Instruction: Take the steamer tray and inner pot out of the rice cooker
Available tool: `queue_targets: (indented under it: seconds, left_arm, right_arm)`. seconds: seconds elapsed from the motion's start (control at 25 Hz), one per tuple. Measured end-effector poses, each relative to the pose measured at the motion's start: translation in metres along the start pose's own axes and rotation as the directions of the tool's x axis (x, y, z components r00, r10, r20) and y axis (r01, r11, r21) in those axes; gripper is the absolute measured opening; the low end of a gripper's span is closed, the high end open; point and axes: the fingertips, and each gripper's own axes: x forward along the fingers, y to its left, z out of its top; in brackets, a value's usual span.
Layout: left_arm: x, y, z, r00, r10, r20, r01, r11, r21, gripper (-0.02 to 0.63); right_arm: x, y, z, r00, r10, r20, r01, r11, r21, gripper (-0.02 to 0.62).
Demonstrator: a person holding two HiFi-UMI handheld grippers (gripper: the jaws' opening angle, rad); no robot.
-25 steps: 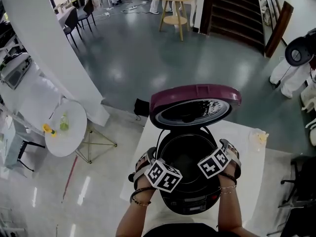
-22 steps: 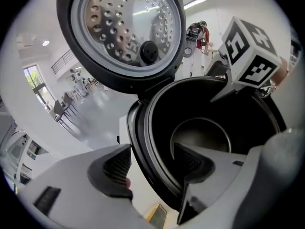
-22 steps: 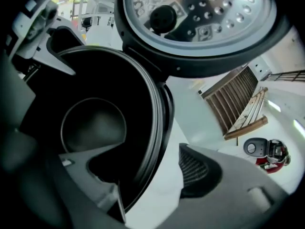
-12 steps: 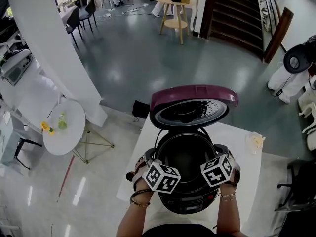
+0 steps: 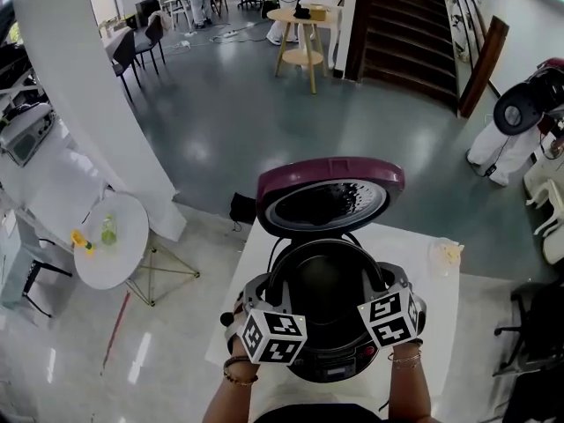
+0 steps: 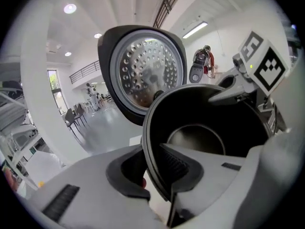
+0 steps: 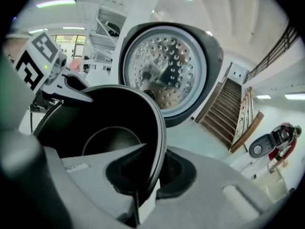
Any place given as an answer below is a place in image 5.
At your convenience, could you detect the person's left forearm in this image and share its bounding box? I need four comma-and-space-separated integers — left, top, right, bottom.
201, 337, 262, 423

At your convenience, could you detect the purple and black rice cooker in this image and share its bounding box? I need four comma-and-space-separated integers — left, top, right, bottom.
256, 156, 406, 385

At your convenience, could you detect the silver toaster oven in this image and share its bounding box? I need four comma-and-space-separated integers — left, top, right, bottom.
0, 103, 56, 167

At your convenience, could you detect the black office chair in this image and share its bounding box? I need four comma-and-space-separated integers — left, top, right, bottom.
492, 278, 564, 378

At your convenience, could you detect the person's black shirt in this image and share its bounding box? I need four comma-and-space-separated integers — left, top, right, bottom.
253, 402, 400, 423

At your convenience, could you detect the clear plastic bag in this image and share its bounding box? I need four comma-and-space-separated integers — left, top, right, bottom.
429, 240, 466, 279

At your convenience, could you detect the black bag on floor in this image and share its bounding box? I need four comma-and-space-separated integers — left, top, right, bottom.
228, 191, 259, 226

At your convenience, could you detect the round wooden two-tier table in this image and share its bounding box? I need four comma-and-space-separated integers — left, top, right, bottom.
266, 6, 336, 95

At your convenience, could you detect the black metal frame chair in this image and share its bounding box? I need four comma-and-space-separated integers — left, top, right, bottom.
19, 235, 74, 319

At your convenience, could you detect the thin gold bracelet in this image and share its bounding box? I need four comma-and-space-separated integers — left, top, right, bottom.
387, 349, 423, 370

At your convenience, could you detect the dark grey chair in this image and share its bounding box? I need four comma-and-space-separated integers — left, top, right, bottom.
109, 28, 145, 103
134, 13, 167, 75

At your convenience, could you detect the dark wooden staircase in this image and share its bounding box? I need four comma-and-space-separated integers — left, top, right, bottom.
343, 0, 511, 118

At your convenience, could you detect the beaded bracelet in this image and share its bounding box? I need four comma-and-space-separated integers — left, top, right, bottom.
222, 355, 260, 388

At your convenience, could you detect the person's right forearm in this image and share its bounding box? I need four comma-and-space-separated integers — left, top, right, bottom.
386, 339, 435, 423

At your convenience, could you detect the black steamer tray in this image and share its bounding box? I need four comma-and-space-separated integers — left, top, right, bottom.
271, 239, 385, 326

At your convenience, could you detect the round white side table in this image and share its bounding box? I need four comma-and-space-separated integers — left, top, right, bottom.
72, 190, 202, 308

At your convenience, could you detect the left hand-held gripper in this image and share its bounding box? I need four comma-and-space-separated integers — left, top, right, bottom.
219, 274, 308, 366

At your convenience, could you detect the green drink bottle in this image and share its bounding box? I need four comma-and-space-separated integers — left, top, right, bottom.
100, 213, 119, 246

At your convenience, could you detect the yellow plastic toy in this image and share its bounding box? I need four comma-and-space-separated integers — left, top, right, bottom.
70, 229, 96, 256

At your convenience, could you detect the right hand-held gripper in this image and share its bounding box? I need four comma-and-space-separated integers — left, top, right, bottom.
357, 261, 428, 348

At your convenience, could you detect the white plastic chair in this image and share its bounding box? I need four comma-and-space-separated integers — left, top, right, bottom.
523, 152, 564, 266

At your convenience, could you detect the red stick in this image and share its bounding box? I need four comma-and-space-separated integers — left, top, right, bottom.
100, 291, 132, 369

